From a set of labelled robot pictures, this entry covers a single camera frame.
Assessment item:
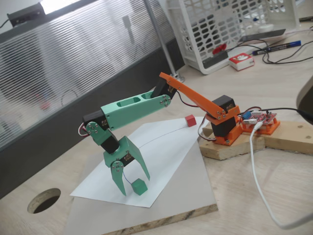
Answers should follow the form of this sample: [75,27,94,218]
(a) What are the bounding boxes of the red and white small box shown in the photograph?
[228,52,255,72]

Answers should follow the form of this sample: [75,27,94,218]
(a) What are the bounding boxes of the black box device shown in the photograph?
[6,2,46,27]

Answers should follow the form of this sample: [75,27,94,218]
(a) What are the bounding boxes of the thin black cable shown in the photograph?
[262,43,313,65]

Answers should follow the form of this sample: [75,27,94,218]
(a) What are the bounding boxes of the silver partition post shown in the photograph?
[143,0,186,83]

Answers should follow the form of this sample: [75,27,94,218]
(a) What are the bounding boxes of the elbow servo wire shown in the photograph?
[176,90,203,108]

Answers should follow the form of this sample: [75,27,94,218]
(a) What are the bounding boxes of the light wooden base plank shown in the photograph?
[263,119,313,155]

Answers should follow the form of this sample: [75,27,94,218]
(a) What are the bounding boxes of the orange circuit board holder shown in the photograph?
[241,117,281,136]

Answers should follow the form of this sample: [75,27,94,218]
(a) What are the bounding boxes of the blue and black marker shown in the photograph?
[251,40,302,56]

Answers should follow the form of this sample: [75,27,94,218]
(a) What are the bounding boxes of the dark flat tablet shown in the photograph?
[237,28,287,44]

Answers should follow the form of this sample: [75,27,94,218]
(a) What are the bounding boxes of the base servo wire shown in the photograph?
[197,115,217,143]

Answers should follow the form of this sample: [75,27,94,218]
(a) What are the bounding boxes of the black and red stapler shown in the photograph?
[202,44,230,69]

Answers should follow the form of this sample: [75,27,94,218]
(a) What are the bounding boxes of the grey frosted desk partition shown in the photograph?
[0,0,186,200]

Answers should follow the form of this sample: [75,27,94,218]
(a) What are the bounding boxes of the white plastic basket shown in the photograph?
[167,0,301,75]

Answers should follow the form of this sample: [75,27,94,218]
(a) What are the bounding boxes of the green cube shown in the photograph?
[132,178,149,196]

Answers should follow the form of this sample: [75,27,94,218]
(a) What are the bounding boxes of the grey rounded object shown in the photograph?
[295,74,313,118]

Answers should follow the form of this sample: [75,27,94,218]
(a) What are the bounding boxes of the light wooden base block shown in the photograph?
[199,121,267,161]

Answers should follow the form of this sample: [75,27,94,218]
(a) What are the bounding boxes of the red cube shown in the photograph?
[184,114,198,128]

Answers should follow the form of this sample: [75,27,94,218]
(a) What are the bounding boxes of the black power cable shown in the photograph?
[263,107,313,124]

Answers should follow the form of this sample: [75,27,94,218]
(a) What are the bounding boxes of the white USB cable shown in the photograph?
[249,121,313,230]

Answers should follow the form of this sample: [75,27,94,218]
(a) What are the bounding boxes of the wrist servo wire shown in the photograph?
[78,122,90,138]

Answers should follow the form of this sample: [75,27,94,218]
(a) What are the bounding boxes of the white paper sheet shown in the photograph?
[70,117,208,208]

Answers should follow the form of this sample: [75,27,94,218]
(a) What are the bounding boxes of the red circuit board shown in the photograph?
[238,110,278,127]

